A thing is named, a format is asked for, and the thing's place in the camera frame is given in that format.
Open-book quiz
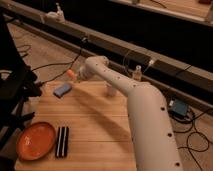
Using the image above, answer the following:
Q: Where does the blue power box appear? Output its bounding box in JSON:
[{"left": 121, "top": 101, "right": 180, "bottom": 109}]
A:
[{"left": 169, "top": 99, "right": 188, "bottom": 117}]

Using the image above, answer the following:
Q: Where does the blue sponge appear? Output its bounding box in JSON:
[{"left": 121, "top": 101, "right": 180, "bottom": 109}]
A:
[{"left": 53, "top": 83, "right": 72, "bottom": 98}]

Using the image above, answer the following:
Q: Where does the black floor cable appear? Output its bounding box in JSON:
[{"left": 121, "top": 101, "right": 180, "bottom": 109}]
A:
[{"left": 166, "top": 106, "right": 213, "bottom": 171}]

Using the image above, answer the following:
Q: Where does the grey metal rail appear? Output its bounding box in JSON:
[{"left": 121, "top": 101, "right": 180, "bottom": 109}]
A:
[{"left": 0, "top": 0, "right": 213, "bottom": 103}]

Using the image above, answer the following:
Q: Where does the white clamp on rail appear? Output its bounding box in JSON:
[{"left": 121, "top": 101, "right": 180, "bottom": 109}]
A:
[{"left": 45, "top": 4, "right": 65, "bottom": 23}]

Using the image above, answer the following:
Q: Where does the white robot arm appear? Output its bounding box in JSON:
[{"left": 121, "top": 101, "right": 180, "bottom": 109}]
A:
[{"left": 77, "top": 56, "right": 183, "bottom": 171}]

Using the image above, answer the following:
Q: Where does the orange pepper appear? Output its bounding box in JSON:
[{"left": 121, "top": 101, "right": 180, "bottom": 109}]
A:
[{"left": 67, "top": 69, "right": 77, "bottom": 80}]

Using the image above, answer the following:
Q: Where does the black chair frame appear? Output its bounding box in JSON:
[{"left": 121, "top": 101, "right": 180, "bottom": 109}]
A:
[{"left": 0, "top": 12, "right": 42, "bottom": 171}]

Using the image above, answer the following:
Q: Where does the black white striped block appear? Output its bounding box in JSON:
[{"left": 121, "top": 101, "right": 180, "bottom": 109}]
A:
[{"left": 55, "top": 127, "right": 69, "bottom": 158}]

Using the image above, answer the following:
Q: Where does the black cable left floor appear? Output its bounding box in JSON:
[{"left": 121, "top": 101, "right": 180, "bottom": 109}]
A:
[{"left": 13, "top": 35, "right": 90, "bottom": 85}]

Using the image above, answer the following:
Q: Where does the small clear bottle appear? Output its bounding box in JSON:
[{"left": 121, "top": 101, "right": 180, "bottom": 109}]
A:
[{"left": 132, "top": 65, "right": 142, "bottom": 81}]

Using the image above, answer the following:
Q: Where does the orange plate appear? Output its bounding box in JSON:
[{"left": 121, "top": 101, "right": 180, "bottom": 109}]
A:
[{"left": 16, "top": 122, "right": 56, "bottom": 161}]

